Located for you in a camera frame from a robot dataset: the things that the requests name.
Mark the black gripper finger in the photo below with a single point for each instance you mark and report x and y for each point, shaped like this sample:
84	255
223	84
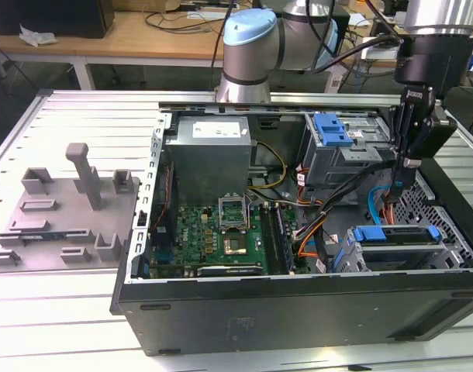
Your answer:
400	131
420	131

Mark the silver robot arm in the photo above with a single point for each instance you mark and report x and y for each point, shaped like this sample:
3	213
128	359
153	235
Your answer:
244	50

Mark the metal disk bay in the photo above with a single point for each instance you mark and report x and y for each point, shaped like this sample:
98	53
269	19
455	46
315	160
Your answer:
395	254

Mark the blue drive cage latch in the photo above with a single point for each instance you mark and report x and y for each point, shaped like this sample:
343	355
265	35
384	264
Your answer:
329	131

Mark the white power strip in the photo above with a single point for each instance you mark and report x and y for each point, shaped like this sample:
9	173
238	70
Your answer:
334	83

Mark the grey metal drive cage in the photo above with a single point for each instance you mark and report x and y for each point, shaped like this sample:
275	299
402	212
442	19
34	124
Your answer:
325	166

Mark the black desktop tower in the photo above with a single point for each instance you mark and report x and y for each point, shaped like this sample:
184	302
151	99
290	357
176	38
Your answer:
344	27

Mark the RAM stick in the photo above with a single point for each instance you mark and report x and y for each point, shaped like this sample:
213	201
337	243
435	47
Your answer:
286	244
35	237

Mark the grey power supply unit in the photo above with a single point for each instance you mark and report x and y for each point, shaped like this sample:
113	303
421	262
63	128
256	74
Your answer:
209	162

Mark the CPU socket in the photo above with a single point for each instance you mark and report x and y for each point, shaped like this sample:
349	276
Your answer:
236	246

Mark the black graphics card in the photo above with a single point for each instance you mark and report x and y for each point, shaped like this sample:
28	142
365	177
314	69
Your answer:
228	270

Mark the green motherboard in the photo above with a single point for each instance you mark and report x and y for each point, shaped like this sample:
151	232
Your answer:
197	232

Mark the black PC case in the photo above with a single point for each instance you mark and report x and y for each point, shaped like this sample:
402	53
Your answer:
259	317

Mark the wooden desk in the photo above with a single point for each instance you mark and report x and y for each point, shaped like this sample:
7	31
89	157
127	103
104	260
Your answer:
143	42

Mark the grey parts rack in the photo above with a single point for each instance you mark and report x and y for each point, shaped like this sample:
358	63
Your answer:
66	217

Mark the large black box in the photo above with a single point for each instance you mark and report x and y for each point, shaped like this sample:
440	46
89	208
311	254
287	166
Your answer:
66	19

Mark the crumpled white plastic bag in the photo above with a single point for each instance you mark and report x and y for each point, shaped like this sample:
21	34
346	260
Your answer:
36	36

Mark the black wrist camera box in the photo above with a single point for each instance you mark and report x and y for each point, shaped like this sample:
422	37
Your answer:
438	139

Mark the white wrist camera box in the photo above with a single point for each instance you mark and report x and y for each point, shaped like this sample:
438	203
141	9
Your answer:
380	53

